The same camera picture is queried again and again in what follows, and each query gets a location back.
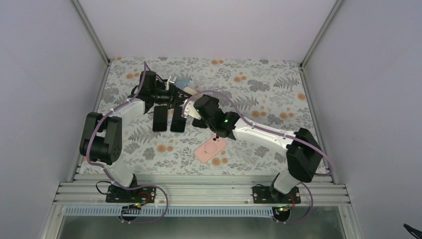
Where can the grey slotted cable duct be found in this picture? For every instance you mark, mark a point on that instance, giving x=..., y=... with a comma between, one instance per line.
x=173, y=211

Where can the light blue phone case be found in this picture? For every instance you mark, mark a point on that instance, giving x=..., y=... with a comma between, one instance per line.
x=181, y=83

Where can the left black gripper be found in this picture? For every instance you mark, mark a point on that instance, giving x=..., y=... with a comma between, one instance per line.
x=174, y=94

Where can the aluminium corner frame post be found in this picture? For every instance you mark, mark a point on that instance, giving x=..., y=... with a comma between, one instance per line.
x=88, y=26
x=326, y=24

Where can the aluminium corner frame post right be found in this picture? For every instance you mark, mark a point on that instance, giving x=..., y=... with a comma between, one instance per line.
x=326, y=24

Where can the aluminium corner frame post left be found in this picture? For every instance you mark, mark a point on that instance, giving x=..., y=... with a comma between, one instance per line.
x=88, y=26

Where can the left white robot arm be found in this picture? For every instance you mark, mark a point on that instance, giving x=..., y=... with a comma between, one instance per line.
x=102, y=138

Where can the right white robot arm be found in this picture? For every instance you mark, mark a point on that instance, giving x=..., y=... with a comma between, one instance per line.
x=301, y=150

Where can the pink phone case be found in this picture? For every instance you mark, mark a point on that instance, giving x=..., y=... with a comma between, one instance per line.
x=210, y=149

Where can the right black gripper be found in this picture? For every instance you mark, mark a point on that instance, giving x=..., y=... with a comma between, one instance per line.
x=196, y=124

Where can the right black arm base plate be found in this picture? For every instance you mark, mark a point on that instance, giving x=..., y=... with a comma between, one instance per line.
x=267, y=195

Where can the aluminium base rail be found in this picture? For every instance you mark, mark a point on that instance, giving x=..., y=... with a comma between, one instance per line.
x=192, y=190

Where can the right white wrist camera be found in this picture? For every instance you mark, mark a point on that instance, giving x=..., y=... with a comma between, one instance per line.
x=193, y=112

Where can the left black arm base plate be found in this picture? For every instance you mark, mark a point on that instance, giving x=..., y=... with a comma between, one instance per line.
x=119, y=195

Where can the floral patterned table mat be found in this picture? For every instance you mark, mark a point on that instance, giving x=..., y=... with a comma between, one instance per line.
x=269, y=92

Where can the black smartphone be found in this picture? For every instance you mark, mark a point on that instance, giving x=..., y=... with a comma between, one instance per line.
x=178, y=122
x=160, y=118

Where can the beige phone case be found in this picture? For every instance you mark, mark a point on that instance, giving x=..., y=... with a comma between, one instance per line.
x=190, y=91

